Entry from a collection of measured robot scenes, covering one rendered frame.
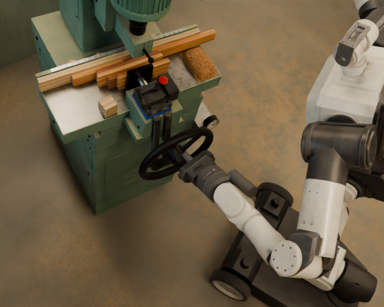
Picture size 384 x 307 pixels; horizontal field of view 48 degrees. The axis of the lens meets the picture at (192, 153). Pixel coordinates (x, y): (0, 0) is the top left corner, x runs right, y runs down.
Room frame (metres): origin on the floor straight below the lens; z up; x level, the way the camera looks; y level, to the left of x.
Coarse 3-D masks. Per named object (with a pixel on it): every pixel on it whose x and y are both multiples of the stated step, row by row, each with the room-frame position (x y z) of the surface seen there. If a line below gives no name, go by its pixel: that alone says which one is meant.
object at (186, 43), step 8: (208, 32) 1.16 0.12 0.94; (216, 32) 1.18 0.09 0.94; (184, 40) 1.08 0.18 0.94; (192, 40) 1.09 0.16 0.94; (200, 40) 1.12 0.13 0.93; (208, 40) 1.15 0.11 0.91; (160, 48) 1.00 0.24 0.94; (168, 48) 1.02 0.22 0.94; (176, 48) 1.04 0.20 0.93; (184, 48) 1.07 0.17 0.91; (104, 64) 0.85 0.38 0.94; (112, 64) 0.86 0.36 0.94; (80, 72) 0.78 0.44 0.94; (88, 72) 0.79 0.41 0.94; (72, 80) 0.75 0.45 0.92; (80, 80) 0.76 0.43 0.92; (88, 80) 0.78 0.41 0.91
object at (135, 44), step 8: (120, 16) 0.95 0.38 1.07; (120, 24) 0.93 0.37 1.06; (128, 24) 0.93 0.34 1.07; (120, 32) 0.92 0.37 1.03; (128, 32) 0.90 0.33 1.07; (128, 40) 0.89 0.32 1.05; (136, 40) 0.88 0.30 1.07; (144, 40) 0.90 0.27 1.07; (152, 40) 0.91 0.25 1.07; (128, 48) 0.89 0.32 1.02; (136, 48) 0.87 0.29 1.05; (144, 48) 0.89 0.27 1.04; (136, 56) 0.87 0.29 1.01
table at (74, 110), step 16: (192, 48) 1.09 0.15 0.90; (176, 64) 1.00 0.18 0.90; (176, 80) 0.93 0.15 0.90; (192, 80) 0.96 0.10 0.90; (208, 80) 0.99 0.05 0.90; (48, 96) 0.67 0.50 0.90; (64, 96) 0.70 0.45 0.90; (80, 96) 0.72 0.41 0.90; (96, 96) 0.74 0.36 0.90; (112, 96) 0.77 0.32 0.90; (48, 112) 0.65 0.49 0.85; (64, 112) 0.64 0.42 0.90; (80, 112) 0.67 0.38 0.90; (96, 112) 0.69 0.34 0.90; (128, 112) 0.74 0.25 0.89; (64, 128) 0.59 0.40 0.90; (80, 128) 0.61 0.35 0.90; (96, 128) 0.65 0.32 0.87; (128, 128) 0.71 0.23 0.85
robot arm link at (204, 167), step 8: (208, 152) 0.66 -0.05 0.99; (192, 160) 0.62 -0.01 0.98; (200, 160) 0.62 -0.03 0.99; (208, 160) 0.63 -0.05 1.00; (184, 168) 0.59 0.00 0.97; (192, 168) 0.59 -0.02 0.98; (200, 168) 0.60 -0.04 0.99; (208, 168) 0.59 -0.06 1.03; (216, 168) 0.60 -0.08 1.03; (184, 176) 0.57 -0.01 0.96; (192, 176) 0.57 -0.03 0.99; (200, 176) 0.56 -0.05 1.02; (208, 176) 0.56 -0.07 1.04; (200, 184) 0.54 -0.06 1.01
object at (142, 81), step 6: (144, 66) 0.86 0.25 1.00; (150, 66) 0.87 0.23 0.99; (132, 72) 0.82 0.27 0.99; (138, 72) 0.84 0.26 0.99; (144, 72) 0.85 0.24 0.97; (150, 72) 0.87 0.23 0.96; (126, 78) 0.82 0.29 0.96; (132, 78) 0.82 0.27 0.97; (138, 78) 0.83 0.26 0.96; (144, 78) 0.86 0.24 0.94; (150, 78) 0.87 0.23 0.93; (126, 84) 0.81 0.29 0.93; (132, 84) 0.82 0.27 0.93; (138, 84) 0.84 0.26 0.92; (144, 84) 0.82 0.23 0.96
